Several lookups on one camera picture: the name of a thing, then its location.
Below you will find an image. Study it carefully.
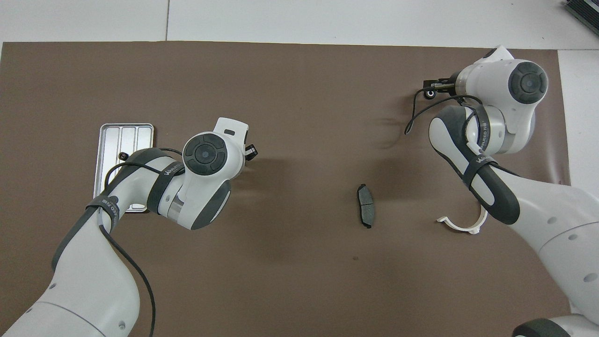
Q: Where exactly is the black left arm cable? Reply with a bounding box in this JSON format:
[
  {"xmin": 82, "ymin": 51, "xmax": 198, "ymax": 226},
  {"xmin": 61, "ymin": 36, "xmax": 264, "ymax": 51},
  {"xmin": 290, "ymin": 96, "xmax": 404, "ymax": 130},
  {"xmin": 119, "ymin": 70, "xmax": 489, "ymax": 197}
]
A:
[{"xmin": 96, "ymin": 147, "xmax": 184, "ymax": 337}]

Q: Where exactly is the long dark grey brake pad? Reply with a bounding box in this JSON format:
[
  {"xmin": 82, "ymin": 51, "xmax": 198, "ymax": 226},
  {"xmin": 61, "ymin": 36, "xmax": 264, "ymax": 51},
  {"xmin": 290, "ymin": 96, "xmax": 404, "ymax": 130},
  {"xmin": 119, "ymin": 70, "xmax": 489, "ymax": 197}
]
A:
[{"xmin": 357, "ymin": 183, "xmax": 375, "ymax": 229}]

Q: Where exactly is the white plastic half-ring clamp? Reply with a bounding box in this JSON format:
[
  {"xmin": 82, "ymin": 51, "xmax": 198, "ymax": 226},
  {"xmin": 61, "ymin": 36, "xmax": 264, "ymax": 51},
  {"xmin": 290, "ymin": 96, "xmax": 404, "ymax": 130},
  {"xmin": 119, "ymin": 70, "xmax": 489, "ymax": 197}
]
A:
[{"xmin": 436, "ymin": 207, "xmax": 489, "ymax": 234}]

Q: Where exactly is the dark ribbed metal profile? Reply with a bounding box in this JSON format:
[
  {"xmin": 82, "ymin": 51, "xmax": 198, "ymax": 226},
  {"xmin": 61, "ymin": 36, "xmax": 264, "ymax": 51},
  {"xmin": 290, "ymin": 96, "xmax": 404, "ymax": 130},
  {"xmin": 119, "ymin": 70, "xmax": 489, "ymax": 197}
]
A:
[{"xmin": 564, "ymin": 0, "xmax": 599, "ymax": 24}]

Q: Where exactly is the brown table mat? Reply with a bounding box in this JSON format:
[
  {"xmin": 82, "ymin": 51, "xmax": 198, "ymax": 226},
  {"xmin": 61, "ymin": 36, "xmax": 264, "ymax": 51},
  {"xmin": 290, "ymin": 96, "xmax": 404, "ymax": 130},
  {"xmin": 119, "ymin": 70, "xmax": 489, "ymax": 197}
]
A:
[{"xmin": 0, "ymin": 41, "xmax": 588, "ymax": 337}]

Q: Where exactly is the silver metal tray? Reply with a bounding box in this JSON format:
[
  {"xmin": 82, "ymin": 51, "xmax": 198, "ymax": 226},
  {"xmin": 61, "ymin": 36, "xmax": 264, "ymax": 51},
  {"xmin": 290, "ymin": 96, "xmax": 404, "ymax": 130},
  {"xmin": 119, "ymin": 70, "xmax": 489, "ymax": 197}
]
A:
[{"xmin": 92, "ymin": 123, "xmax": 154, "ymax": 213}]

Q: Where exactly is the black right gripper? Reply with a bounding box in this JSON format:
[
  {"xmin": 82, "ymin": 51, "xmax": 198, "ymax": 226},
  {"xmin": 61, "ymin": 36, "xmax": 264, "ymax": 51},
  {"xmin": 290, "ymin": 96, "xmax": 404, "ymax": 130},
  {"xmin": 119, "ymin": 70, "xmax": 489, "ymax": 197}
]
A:
[{"xmin": 423, "ymin": 80, "xmax": 457, "ymax": 93}]

